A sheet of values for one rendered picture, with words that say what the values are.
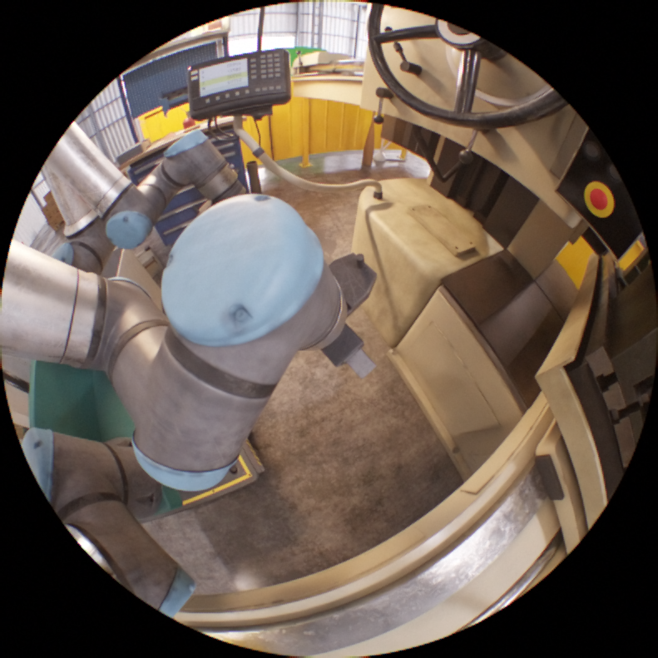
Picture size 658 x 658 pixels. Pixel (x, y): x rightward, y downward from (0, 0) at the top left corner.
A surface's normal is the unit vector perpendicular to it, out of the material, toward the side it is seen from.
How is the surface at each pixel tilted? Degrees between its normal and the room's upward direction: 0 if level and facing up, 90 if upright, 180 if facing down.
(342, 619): 0
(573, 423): 90
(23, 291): 78
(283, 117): 90
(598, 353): 90
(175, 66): 90
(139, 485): 70
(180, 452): 40
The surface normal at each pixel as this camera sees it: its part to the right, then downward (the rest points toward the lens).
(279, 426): 0.04, -0.47
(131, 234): 0.18, 0.90
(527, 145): -0.88, 0.40
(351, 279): -0.19, -0.13
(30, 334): 0.81, 0.54
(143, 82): 0.42, 0.81
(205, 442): 0.51, 0.29
